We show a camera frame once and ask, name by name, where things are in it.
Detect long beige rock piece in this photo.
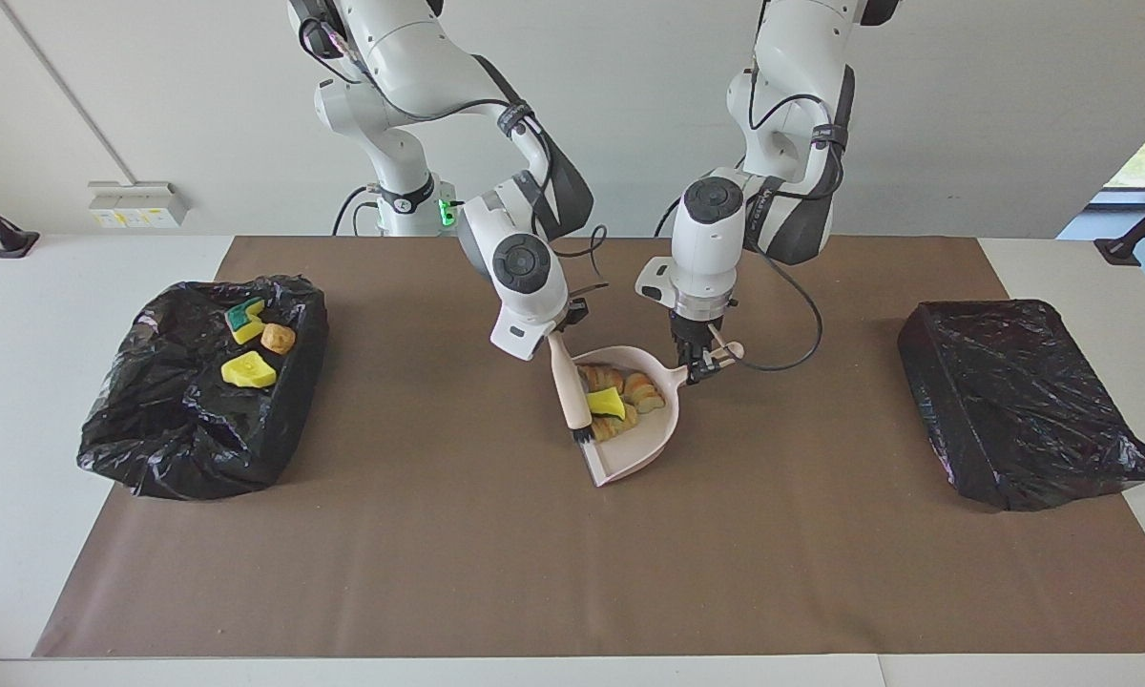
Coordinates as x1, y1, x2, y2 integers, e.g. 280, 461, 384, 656
623, 372, 667, 415

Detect beige hand brush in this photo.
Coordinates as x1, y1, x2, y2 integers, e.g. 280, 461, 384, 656
546, 329, 594, 448

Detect pink plastic dustpan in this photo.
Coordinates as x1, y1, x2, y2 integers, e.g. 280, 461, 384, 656
572, 341, 745, 488

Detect rounded beige rock piece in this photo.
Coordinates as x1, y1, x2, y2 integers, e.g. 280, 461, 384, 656
590, 406, 640, 443

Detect yellow and green sponge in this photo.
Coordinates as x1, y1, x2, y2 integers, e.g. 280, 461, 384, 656
226, 298, 266, 344

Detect boxy black bag bin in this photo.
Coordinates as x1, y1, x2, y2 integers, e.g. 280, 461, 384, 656
897, 300, 1145, 512

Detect crumpled black bag bin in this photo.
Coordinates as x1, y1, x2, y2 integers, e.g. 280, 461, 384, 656
77, 276, 330, 501

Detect brown paper table mat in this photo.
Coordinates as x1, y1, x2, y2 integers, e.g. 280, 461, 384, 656
33, 236, 1145, 659

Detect black table clamp stand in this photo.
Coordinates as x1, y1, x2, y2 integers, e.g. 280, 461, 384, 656
0, 183, 41, 259
1094, 186, 1145, 266

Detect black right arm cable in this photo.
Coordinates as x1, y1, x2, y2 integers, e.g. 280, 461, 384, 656
301, 19, 612, 287

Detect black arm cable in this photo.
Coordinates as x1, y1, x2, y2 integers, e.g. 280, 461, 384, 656
301, 19, 612, 287
663, 38, 826, 373

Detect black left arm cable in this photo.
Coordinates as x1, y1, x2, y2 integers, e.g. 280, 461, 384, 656
663, 38, 826, 373

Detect black right base cables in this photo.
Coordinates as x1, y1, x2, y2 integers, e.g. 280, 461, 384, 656
332, 184, 383, 237

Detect white wall socket box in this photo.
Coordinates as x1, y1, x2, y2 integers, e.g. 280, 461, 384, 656
88, 181, 190, 230

